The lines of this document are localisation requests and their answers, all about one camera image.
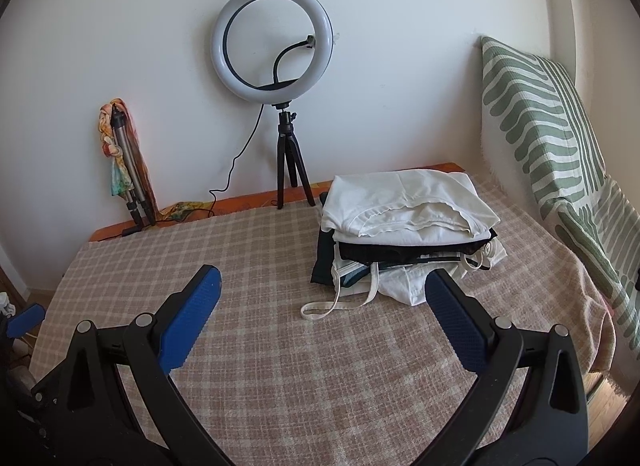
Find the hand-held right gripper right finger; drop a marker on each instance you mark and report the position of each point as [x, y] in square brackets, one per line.
[450, 321]

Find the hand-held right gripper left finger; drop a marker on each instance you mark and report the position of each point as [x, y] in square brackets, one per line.
[192, 316]

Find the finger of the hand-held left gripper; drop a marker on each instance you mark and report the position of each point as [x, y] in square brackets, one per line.
[27, 321]

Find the white t-shirt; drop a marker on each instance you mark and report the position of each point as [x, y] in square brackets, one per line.
[400, 196]

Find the white power strip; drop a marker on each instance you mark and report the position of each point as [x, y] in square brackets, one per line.
[5, 302]

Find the black garment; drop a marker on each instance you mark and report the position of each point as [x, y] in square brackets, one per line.
[400, 252]

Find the beige plaid blanket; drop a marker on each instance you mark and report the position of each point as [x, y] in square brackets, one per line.
[280, 346]

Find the orange leaf-print sheet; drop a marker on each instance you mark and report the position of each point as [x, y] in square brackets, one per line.
[240, 202]

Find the dark teal garment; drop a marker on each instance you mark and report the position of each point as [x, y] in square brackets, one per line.
[322, 266]

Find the folded silver tripod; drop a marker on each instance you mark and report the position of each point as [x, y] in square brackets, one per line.
[127, 155]

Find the floral scarf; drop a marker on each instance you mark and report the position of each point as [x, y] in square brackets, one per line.
[107, 145]

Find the green striped white pillow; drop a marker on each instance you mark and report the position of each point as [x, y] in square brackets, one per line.
[540, 135]

